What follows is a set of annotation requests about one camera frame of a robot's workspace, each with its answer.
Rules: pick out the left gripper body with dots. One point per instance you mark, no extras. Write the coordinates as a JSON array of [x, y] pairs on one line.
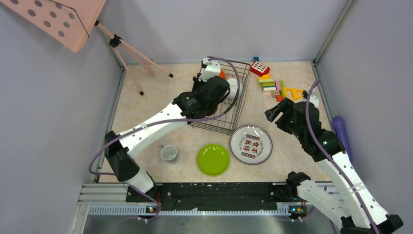
[[199, 81]]

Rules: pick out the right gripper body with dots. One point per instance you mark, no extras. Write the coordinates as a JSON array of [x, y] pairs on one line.
[[286, 122]]

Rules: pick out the white ceramic bowl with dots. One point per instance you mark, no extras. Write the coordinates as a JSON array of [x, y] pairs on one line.
[[234, 86]]

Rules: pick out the grey wire dish rack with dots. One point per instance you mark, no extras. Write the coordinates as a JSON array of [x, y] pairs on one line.
[[228, 112]]

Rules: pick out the white plate red characters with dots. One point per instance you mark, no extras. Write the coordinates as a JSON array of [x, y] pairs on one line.
[[251, 145]]

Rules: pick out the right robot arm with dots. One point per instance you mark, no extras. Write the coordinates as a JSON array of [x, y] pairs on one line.
[[357, 211]]

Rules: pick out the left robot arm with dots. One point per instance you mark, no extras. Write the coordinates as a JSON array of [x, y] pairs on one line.
[[199, 104]]

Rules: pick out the yellow toy triangle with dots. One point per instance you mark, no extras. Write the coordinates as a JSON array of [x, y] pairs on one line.
[[292, 93]]

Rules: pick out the stack of coloured blocks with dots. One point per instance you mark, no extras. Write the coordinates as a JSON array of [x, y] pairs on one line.
[[273, 87]]

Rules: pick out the red toy block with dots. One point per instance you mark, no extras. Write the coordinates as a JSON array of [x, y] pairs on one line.
[[259, 68]]

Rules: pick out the green plate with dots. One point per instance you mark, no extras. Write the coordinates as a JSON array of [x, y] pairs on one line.
[[213, 159]]

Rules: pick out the small grey mug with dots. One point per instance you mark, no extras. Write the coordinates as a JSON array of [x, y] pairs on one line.
[[169, 153]]

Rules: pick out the pink tripod stand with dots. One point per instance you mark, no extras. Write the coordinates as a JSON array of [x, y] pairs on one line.
[[116, 42]]

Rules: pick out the pink perforated board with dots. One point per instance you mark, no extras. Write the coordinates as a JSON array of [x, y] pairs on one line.
[[68, 21]]

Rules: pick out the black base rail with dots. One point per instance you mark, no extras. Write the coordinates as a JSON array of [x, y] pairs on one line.
[[229, 197]]

